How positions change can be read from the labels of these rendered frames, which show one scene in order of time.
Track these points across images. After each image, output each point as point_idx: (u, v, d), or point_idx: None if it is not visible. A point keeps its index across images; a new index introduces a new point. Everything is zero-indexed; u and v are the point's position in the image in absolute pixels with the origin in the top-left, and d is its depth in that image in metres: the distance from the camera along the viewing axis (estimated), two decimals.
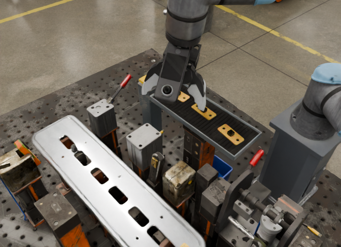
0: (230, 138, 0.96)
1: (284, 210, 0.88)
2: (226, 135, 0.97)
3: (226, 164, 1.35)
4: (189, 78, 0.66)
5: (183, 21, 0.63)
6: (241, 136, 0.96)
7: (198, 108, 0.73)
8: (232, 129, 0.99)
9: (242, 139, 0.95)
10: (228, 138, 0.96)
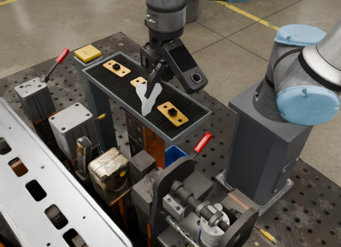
0: (170, 118, 0.76)
1: (234, 209, 0.69)
2: (166, 115, 0.77)
3: (186, 155, 1.16)
4: None
5: None
6: (185, 116, 0.77)
7: None
8: (175, 107, 0.79)
9: (186, 119, 0.76)
10: (169, 118, 0.76)
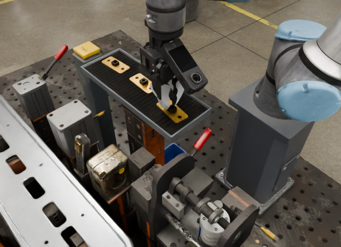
0: (170, 115, 0.75)
1: (235, 206, 0.68)
2: (165, 111, 0.76)
3: None
4: None
5: None
6: (184, 113, 0.76)
7: (175, 103, 0.75)
8: None
9: (185, 116, 0.75)
10: (168, 114, 0.76)
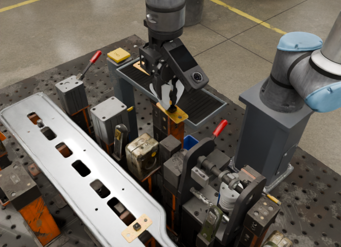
0: (170, 115, 0.75)
1: (246, 180, 0.86)
2: (165, 111, 0.76)
3: None
4: None
5: None
6: (184, 113, 0.76)
7: (175, 103, 0.75)
8: None
9: (186, 116, 0.75)
10: (168, 115, 0.76)
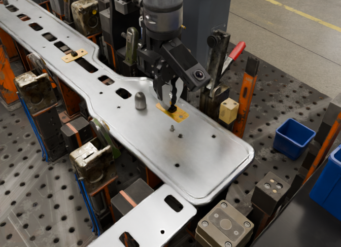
0: (171, 115, 0.75)
1: None
2: (166, 112, 0.76)
3: None
4: None
5: None
6: (185, 112, 0.76)
7: (175, 102, 0.75)
8: None
9: (187, 115, 0.75)
10: (169, 115, 0.75)
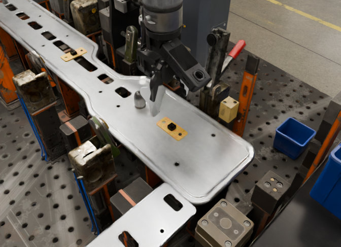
0: (171, 133, 0.80)
1: None
2: (166, 130, 0.81)
3: None
4: None
5: None
6: (184, 130, 0.81)
7: (185, 94, 0.77)
8: (173, 121, 0.83)
9: (185, 133, 0.80)
10: (169, 133, 0.80)
